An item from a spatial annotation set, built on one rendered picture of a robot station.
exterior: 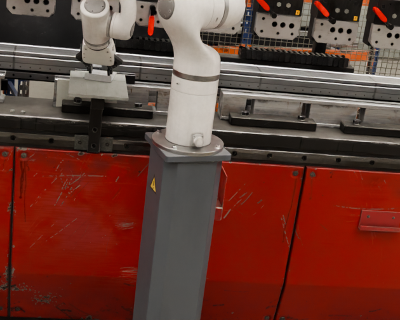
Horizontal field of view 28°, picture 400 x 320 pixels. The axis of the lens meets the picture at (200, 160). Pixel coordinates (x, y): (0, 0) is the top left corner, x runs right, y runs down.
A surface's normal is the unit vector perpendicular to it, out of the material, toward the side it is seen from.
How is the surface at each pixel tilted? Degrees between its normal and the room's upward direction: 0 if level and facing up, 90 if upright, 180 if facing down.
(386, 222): 90
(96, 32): 129
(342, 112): 90
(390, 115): 90
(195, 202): 90
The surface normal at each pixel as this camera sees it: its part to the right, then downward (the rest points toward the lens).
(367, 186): 0.13, 0.36
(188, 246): 0.36, 0.36
